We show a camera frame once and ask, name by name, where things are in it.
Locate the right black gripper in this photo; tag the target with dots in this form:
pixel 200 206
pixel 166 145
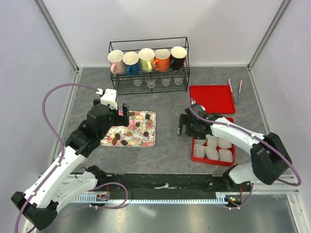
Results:
pixel 184 119

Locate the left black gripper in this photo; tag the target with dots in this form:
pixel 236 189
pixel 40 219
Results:
pixel 121 120

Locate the floral serving tray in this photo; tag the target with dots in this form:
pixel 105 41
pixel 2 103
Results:
pixel 146 125

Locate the red chocolate box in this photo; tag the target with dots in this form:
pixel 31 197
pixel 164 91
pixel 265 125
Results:
pixel 213 151

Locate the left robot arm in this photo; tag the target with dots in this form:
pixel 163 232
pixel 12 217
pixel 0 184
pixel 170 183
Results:
pixel 42 202

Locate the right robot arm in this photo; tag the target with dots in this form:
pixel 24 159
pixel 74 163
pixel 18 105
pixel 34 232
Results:
pixel 269 158

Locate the brown oval chocolate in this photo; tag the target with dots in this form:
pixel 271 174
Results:
pixel 117 136

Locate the dark oval chocolate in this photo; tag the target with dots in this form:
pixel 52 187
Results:
pixel 124 142

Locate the clear glass cup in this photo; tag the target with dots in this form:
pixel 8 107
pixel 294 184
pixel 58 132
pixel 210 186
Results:
pixel 178 80
pixel 165 81
pixel 151 83
pixel 137 82

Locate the red box lid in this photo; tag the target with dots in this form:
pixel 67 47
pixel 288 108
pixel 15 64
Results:
pixel 214 98

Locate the blue mug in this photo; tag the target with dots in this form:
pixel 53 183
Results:
pixel 131 61

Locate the pink mug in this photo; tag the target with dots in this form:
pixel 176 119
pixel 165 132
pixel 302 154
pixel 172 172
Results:
pixel 115 59

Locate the yellow-green mug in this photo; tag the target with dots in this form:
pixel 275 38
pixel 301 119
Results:
pixel 146 58

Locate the black and red mug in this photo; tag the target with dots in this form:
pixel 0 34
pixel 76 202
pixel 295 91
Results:
pixel 178 55

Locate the orange mug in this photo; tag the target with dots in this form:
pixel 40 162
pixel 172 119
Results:
pixel 162 60

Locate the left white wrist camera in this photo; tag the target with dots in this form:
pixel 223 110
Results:
pixel 108 96

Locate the black wire mug rack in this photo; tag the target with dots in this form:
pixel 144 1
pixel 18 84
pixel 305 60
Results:
pixel 124 83

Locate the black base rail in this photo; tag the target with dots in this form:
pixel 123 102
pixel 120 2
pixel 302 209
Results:
pixel 171 186

